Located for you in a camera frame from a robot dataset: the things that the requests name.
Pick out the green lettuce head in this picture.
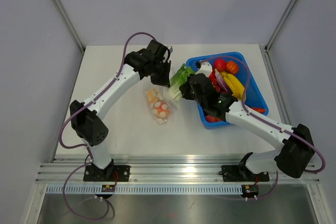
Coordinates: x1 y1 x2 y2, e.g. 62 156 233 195
164 63 195 101

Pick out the yellow orange with leaf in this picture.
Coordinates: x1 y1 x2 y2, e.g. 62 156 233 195
146 88 159 103

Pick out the clear dotted zip top bag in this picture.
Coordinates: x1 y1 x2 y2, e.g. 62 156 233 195
144 84 179 127

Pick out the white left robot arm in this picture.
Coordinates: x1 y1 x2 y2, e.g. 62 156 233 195
70 39 173 182

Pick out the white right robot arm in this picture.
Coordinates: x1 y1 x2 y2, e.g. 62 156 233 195
179 73 315 181

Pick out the purple onion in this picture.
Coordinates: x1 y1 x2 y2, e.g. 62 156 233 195
215 73 232 94

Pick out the small pink peach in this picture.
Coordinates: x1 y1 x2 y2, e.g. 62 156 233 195
205 115 222 123

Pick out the red apple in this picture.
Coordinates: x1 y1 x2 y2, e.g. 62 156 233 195
213 58 227 72

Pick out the yellow banana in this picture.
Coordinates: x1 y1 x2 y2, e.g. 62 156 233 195
220 71 246 101

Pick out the orange small pumpkin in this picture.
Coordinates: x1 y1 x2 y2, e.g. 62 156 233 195
226 61 239 75

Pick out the blue plastic bin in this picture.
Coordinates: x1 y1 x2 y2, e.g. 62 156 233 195
186 52 269 130

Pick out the orange carrot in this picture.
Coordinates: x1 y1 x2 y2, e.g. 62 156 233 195
251 107 266 114

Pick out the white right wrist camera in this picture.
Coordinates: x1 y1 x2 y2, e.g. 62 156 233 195
195 61 213 77

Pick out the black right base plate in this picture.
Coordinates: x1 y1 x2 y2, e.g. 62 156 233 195
219 165 270 182

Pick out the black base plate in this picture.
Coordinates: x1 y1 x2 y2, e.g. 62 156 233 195
83 165 131 182
219 165 270 182

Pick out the aluminium rail frame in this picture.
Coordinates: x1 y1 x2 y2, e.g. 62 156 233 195
35 157 319 196

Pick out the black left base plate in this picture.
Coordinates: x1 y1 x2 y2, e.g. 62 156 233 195
83 165 131 182

